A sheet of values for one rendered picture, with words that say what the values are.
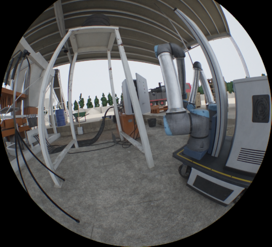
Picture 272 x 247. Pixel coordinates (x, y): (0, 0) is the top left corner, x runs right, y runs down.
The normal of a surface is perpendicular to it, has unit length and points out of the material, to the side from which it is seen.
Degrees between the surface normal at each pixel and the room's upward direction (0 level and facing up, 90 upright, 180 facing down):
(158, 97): 90
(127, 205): 0
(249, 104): 90
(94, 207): 0
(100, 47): 90
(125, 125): 90
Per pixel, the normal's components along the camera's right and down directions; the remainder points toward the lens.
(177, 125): -0.41, 0.02
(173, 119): -0.66, 0.06
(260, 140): -0.92, 0.14
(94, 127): 0.42, -0.01
